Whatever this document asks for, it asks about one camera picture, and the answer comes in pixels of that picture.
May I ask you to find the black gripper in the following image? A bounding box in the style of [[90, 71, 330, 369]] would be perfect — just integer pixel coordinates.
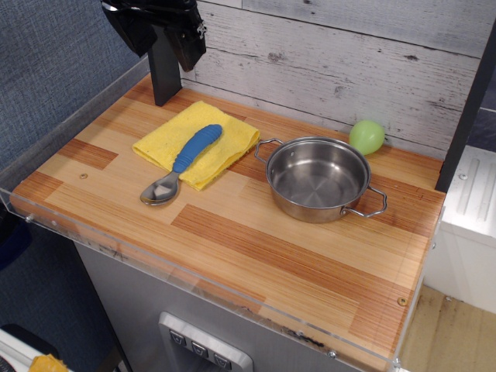
[[101, 1, 207, 72]]

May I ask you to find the silver pot with handles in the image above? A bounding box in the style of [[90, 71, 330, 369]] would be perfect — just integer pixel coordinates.
[[254, 136, 388, 223]]

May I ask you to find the yellow cloth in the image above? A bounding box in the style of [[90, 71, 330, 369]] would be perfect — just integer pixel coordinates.
[[133, 102, 260, 191]]

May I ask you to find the green plastic egg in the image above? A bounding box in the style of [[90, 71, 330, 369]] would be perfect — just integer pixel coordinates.
[[349, 120, 385, 156]]

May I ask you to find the clear acrylic table guard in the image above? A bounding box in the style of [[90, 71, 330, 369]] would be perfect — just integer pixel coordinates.
[[6, 62, 444, 371]]

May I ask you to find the silver button panel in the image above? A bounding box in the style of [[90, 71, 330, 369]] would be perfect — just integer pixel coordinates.
[[158, 312, 253, 371]]

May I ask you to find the yellow object bottom left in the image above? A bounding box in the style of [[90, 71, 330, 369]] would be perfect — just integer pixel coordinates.
[[28, 354, 69, 372]]

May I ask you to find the white cabinet at right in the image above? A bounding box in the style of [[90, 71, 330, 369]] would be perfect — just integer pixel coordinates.
[[424, 146, 495, 313]]

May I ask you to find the black vertical post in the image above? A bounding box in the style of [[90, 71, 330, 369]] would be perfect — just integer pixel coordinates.
[[148, 26, 181, 106]]

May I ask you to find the blue handled metal spoon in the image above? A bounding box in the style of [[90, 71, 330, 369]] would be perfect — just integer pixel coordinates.
[[140, 124, 222, 205]]

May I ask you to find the dark vertical frame bar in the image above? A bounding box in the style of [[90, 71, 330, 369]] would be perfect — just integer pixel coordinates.
[[435, 23, 495, 193]]

